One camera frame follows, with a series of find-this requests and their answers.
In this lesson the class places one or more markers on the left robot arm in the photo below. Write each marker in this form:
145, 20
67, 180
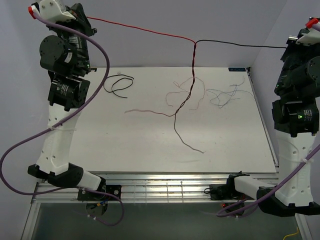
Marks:
66, 58

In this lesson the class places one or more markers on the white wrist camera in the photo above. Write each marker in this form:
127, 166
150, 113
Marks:
310, 35
50, 10

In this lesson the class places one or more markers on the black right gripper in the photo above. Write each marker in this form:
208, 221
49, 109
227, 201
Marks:
292, 46

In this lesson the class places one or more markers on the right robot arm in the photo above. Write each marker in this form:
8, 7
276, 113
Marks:
296, 121

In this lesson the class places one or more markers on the aluminium frame rail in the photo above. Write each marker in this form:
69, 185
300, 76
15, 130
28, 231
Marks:
157, 207

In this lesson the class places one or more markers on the blue corner label right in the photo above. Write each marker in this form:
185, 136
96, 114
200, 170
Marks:
237, 69

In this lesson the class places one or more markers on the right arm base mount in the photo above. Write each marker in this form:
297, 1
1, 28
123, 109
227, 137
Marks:
221, 192

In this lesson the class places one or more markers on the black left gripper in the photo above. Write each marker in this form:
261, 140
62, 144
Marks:
80, 22

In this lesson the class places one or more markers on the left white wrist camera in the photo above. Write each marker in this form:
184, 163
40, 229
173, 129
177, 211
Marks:
50, 10

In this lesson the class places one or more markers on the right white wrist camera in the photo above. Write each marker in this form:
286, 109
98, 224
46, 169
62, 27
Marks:
310, 35

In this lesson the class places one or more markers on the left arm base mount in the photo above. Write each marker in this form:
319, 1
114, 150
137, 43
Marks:
97, 204

